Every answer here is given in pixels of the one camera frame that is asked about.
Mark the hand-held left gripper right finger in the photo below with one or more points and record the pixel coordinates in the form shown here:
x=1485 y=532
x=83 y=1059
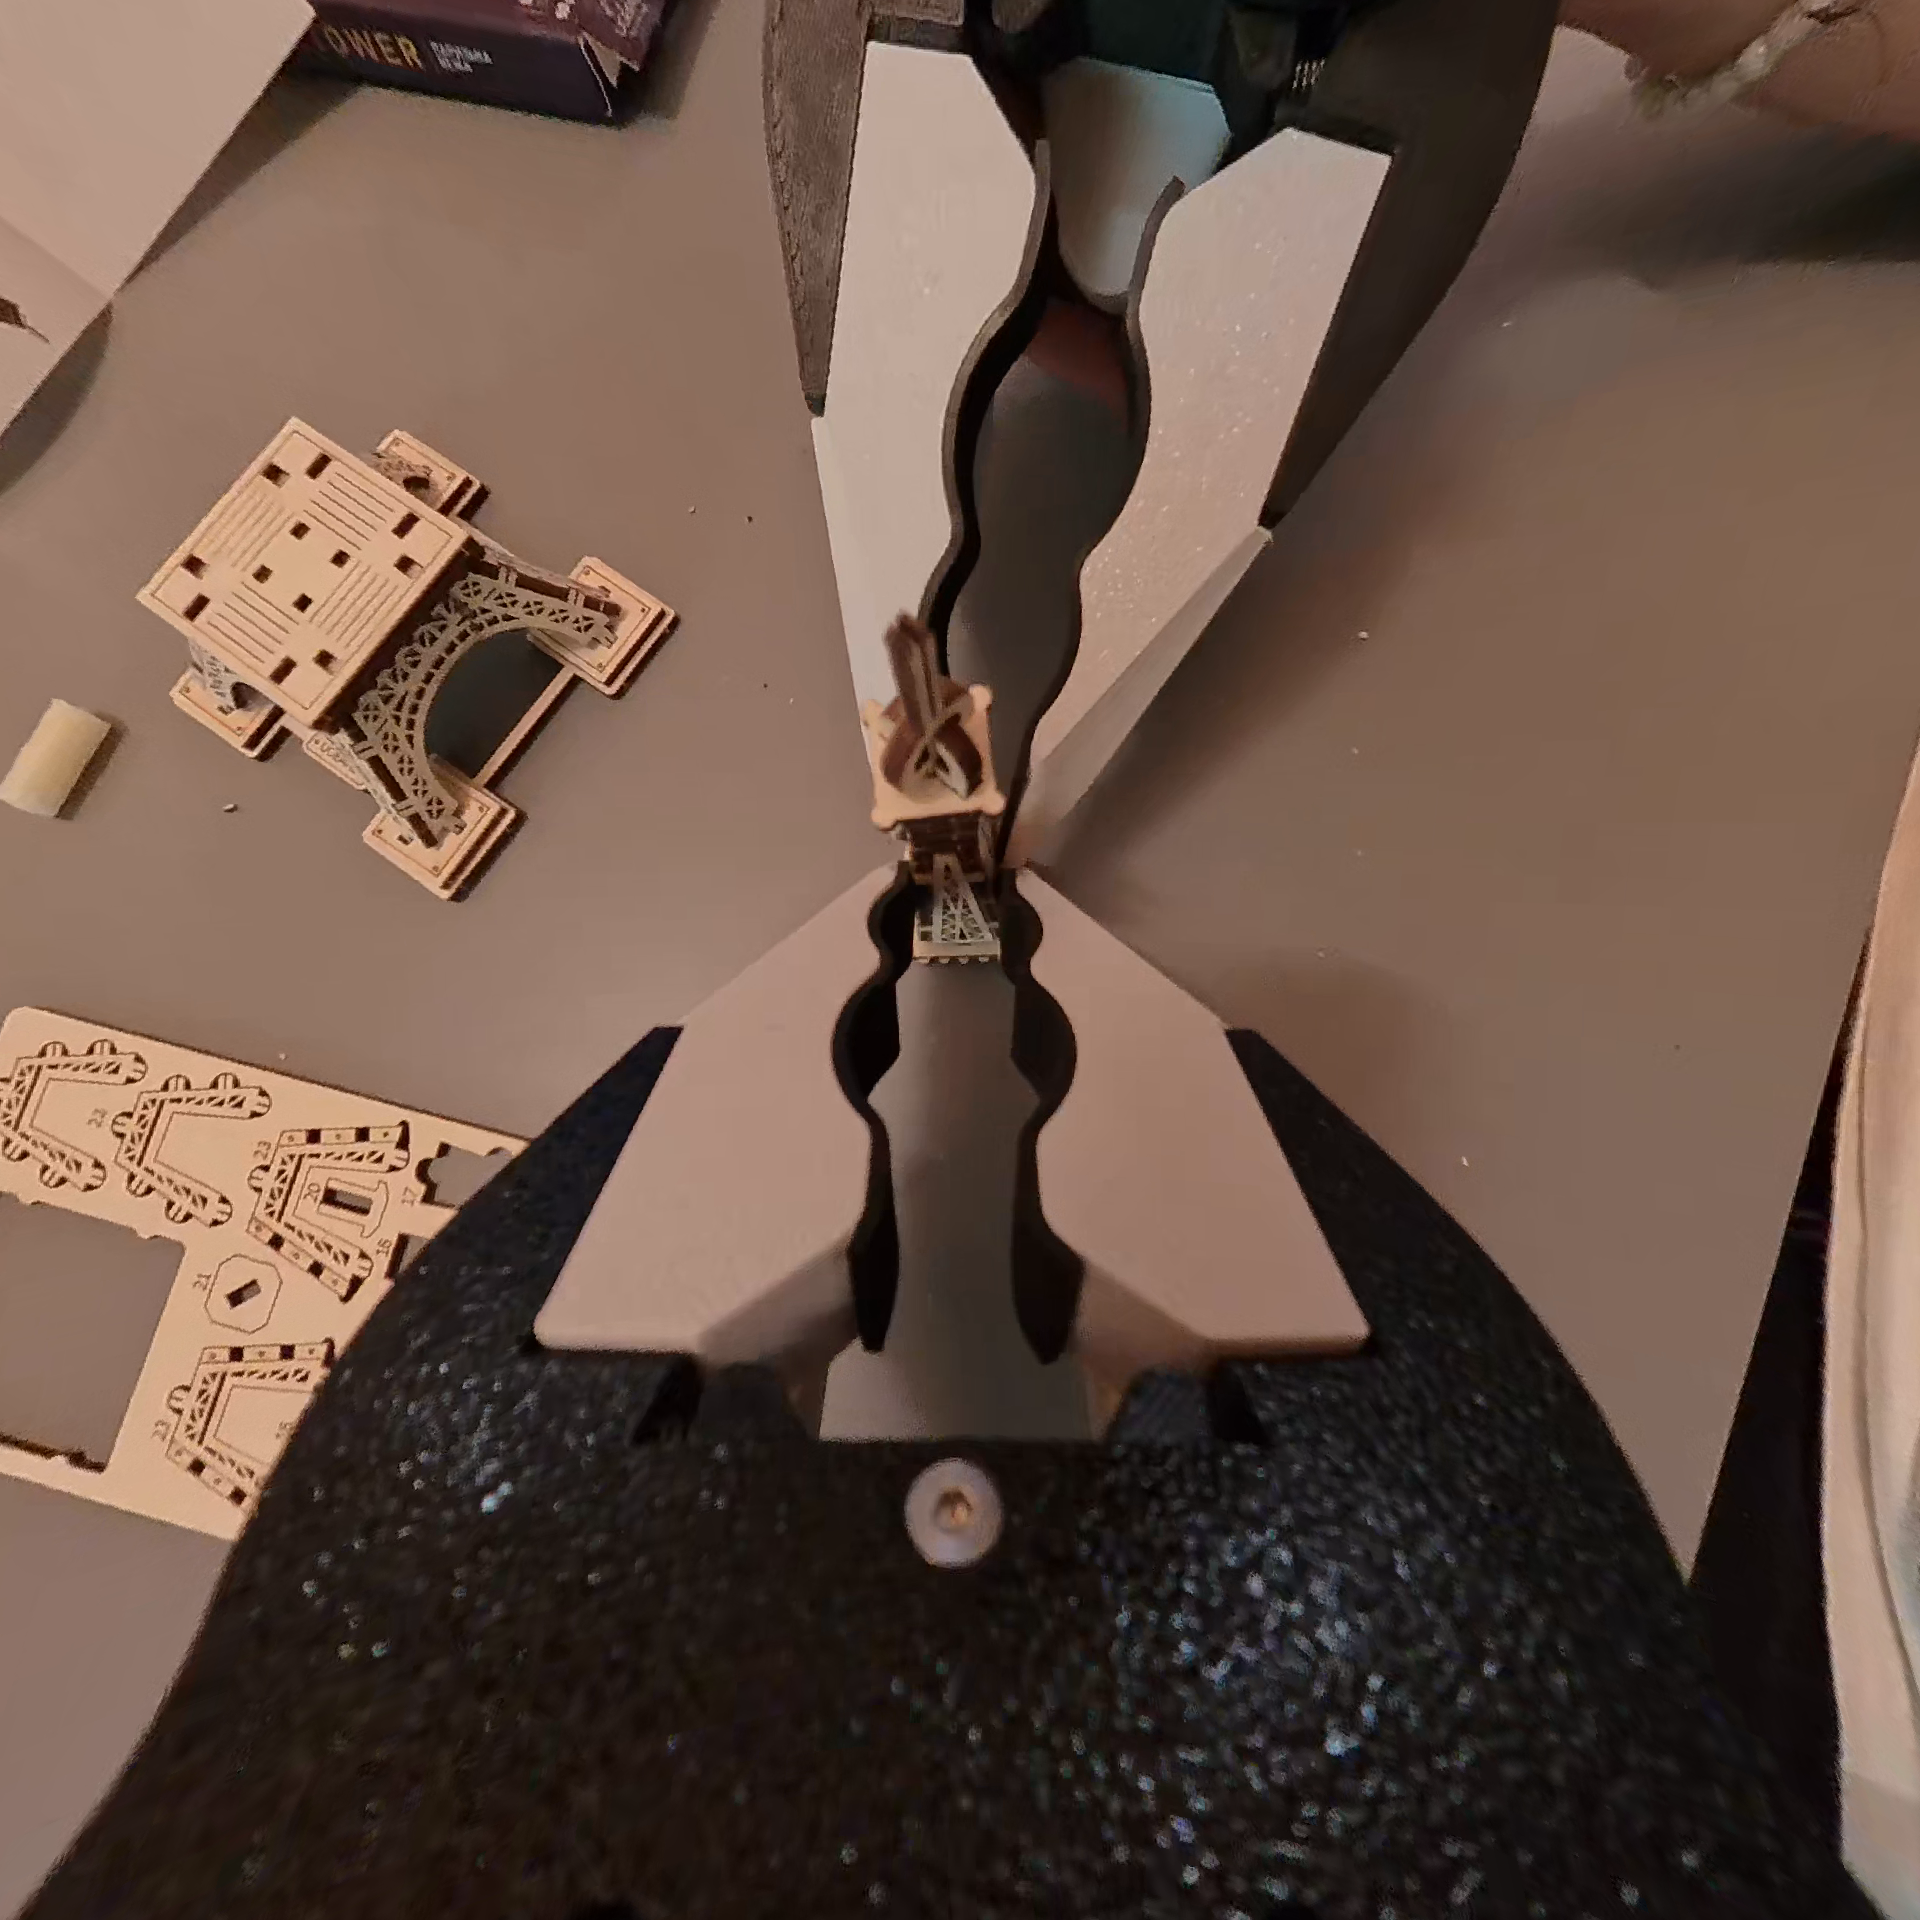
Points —
x=1200 y=1200

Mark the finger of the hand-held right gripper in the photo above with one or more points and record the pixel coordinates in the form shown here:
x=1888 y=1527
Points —
x=1244 y=345
x=915 y=299

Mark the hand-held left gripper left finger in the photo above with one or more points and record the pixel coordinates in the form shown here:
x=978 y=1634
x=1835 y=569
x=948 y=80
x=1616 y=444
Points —
x=675 y=1200

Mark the wooden tower model spire section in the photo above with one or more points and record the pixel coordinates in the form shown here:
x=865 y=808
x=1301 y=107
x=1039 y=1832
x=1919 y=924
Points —
x=931 y=780

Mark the person's right forearm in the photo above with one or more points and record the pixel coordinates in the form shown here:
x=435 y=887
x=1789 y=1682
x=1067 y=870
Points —
x=1874 y=76

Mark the grey desk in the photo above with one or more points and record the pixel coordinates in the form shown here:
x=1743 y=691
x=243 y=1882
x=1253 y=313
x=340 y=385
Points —
x=1499 y=751

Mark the purple cardboard box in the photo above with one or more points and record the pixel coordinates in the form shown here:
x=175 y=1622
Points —
x=493 y=67

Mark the wooden sheet with arch parts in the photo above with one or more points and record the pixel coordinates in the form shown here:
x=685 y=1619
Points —
x=89 y=1095

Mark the wooden tower model base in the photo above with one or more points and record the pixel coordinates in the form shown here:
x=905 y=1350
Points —
x=315 y=569

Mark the small cream wax piece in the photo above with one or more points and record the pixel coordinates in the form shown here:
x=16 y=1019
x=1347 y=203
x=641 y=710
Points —
x=57 y=758

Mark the paper instruction sheet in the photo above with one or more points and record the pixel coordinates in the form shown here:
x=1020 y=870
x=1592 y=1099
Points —
x=105 y=120

